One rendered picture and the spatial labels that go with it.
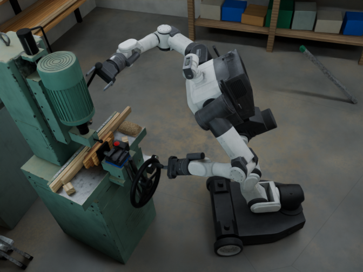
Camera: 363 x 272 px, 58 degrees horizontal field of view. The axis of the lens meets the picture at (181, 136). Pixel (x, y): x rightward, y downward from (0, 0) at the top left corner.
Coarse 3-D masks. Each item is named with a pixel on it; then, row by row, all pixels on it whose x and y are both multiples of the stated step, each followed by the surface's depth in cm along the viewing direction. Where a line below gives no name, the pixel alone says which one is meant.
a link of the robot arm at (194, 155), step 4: (200, 152) 160; (188, 156) 164; (192, 156) 162; (196, 156) 160; (200, 156) 158; (204, 156) 160; (184, 160) 165; (188, 160) 164; (192, 160) 163; (196, 160) 161; (200, 160) 161; (204, 160) 162; (208, 160) 163; (184, 164) 163; (188, 164) 163; (184, 168) 163; (184, 172) 164; (188, 172) 163
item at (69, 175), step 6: (126, 108) 202; (120, 114) 198; (126, 114) 201; (120, 120) 197; (114, 126) 193; (108, 132) 189; (84, 156) 177; (78, 162) 174; (72, 168) 171; (78, 168) 174; (66, 174) 169; (72, 174) 171; (66, 180) 168
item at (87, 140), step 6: (72, 132) 171; (78, 132) 171; (90, 132) 171; (96, 132) 172; (72, 138) 175; (78, 138) 172; (84, 138) 168; (90, 138) 169; (96, 138) 174; (84, 144) 173; (90, 144) 171
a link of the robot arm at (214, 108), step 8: (208, 104) 138; (216, 104) 134; (200, 112) 137; (208, 112) 135; (216, 112) 134; (224, 112) 133; (208, 120) 136; (216, 120) 135; (224, 120) 136; (216, 128) 136; (224, 128) 135; (216, 136) 138
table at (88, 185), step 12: (120, 132) 193; (144, 132) 196; (132, 144) 187; (84, 168) 176; (96, 168) 175; (72, 180) 171; (84, 180) 170; (96, 180) 170; (108, 180) 175; (120, 180) 172; (60, 192) 166; (84, 192) 165; (96, 192) 168; (72, 204) 164; (84, 204) 162
